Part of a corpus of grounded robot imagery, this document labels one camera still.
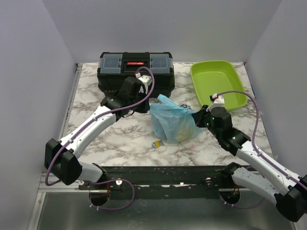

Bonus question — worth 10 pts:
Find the green plastic tray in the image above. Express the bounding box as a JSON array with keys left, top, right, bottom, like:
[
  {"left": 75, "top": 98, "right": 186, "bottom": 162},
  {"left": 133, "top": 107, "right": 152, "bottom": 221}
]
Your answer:
[{"left": 190, "top": 60, "right": 245, "bottom": 106}]

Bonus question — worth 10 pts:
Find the small yellow metal clip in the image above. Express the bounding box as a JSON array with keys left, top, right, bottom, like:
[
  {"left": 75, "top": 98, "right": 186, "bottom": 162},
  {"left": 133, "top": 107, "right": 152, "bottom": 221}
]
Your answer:
[{"left": 151, "top": 140, "right": 164, "bottom": 149}]

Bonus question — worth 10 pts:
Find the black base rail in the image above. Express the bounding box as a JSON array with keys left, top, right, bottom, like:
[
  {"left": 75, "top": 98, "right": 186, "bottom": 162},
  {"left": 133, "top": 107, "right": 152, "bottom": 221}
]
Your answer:
[{"left": 73, "top": 163, "right": 246, "bottom": 204}]

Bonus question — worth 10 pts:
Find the blue plastic bag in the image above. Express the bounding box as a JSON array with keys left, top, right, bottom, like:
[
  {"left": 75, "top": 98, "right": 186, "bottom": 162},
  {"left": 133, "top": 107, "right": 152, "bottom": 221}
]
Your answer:
[{"left": 149, "top": 94, "right": 201, "bottom": 144}]

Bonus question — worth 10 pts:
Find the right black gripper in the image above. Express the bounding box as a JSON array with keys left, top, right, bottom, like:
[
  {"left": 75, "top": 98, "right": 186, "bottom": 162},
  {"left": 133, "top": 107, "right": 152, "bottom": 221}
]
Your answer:
[{"left": 193, "top": 104, "right": 222, "bottom": 139}]

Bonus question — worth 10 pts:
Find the black plastic toolbox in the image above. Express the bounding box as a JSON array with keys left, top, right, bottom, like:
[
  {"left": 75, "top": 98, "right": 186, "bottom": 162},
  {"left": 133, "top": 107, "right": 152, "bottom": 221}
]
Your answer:
[{"left": 97, "top": 52, "right": 175, "bottom": 98}]

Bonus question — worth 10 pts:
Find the aluminium frame rail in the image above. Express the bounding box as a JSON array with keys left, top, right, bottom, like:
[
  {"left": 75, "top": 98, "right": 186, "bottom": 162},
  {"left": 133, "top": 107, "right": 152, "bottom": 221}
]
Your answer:
[{"left": 30, "top": 62, "right": 255, "bottom": 230}]

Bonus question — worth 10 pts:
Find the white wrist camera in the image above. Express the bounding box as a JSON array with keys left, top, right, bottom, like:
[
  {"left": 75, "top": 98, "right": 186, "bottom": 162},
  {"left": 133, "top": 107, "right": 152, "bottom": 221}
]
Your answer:
[
  {"left": 135, "top": 73, "right": 152, "bottom": 94},
  {"left": 206, "top": 93, "right": 225, "bottom": 112}
]

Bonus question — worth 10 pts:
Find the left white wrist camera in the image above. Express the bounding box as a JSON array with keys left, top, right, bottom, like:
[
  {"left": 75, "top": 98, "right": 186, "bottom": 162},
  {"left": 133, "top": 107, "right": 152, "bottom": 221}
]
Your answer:
[{"left": 135, "top": 73, "right": 152, "bottom": 94}]

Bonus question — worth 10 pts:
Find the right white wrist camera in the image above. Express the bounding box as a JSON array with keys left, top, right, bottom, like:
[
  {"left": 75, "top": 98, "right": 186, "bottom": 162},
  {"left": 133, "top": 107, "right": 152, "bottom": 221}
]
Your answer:
[{"left": 206, "top": 93, "right": 225, "bottom": 112}]

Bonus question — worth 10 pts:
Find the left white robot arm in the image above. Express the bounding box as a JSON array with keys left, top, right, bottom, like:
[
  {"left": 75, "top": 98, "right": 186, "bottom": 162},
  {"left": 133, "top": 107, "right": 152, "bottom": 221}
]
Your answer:
[{"left": 45, "top": 75, "right": 155, "bottom": 189}]

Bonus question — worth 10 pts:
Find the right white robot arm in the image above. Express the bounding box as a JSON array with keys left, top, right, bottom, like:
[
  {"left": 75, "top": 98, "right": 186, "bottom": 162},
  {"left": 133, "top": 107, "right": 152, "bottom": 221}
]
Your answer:
[{"left": 192, "top": 106, "right": 307, "bottom": 222}]

